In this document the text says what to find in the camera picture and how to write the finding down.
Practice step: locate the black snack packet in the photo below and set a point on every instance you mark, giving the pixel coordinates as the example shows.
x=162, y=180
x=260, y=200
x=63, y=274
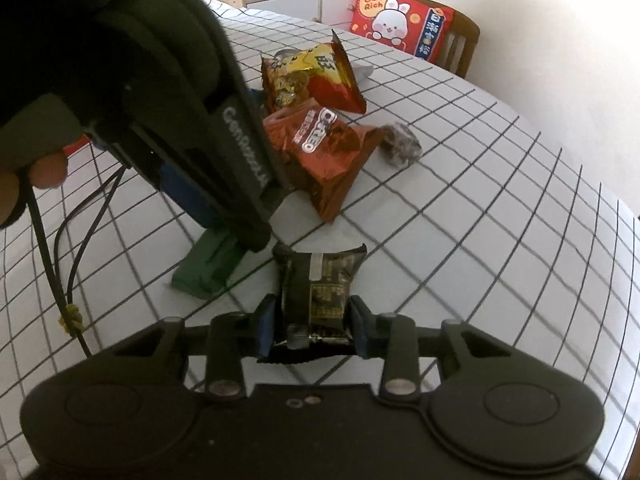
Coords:
x=315, y=290

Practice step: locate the person's left hand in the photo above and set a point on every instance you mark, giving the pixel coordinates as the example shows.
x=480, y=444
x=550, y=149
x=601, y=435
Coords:
x=47, y=170

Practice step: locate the blue snack packet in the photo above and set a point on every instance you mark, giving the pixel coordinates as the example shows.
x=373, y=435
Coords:
x=256, y=100

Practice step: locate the white checked tablecloth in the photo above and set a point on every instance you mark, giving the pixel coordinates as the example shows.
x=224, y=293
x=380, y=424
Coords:
x=475, y=210

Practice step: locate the orange-brown snack bag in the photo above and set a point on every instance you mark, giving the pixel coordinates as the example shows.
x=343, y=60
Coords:
x=325, y=170

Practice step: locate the yellow-red snack bag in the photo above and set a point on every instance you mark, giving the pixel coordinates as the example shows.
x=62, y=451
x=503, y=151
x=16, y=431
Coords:
x=320, y=75

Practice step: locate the red rabbit print cushion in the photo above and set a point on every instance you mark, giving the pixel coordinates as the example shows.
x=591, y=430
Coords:
x=400, y=20

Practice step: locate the green snack packet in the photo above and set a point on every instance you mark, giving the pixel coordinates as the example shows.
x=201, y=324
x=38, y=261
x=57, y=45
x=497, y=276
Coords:
x=205, y=270

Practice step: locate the wooden chair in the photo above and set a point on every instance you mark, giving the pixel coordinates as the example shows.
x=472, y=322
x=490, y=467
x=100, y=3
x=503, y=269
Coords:
x=462, y=45

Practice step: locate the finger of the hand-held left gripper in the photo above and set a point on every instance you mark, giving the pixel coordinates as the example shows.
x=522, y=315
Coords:
x=252, y=230
x=187, y=197

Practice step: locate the small dark snack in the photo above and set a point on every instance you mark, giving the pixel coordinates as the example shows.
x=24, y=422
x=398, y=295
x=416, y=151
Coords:
x=400, y=145

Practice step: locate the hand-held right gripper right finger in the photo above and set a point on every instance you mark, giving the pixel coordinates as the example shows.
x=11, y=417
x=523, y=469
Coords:
x=361, y=332

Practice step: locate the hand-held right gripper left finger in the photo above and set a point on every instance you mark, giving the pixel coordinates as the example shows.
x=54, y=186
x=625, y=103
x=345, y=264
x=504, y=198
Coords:
x=265, y=327

